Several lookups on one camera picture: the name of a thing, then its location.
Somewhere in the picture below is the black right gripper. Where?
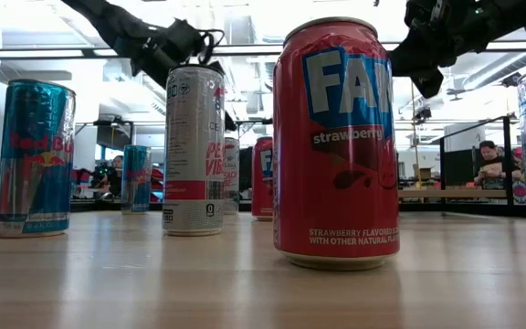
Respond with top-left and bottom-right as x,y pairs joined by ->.
388,0 -> 463,100

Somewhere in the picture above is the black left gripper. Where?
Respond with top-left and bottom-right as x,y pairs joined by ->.
166,18 -> 239,133

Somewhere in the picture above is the white Celsius can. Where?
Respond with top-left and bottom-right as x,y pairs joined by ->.
223,135 -> 241,216
162,63 -> 226,238

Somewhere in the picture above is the red Fanta strawberry can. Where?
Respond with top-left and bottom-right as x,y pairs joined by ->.
250,135 -> 275,222
271,16 -> 401,271

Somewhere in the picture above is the black partition panel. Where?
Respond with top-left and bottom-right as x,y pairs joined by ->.
444,148 -> 477,187

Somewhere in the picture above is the person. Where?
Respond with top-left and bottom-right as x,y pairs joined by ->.
102,154 -> 125,198
472,139 -> 522,191

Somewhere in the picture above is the black beam with light strips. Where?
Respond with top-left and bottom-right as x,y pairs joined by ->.
0,43 -> 526,60

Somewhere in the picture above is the black background robot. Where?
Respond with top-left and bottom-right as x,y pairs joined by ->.
89,159 -> 113,191

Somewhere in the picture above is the colourful patchwork quilt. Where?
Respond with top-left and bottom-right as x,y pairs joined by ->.
511,145 -> 526,206

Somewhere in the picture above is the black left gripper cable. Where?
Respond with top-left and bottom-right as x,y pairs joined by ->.
194,27 -> 226,66

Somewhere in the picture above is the black aluminium table frame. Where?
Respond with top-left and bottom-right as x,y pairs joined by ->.
0,198 -> 526,219

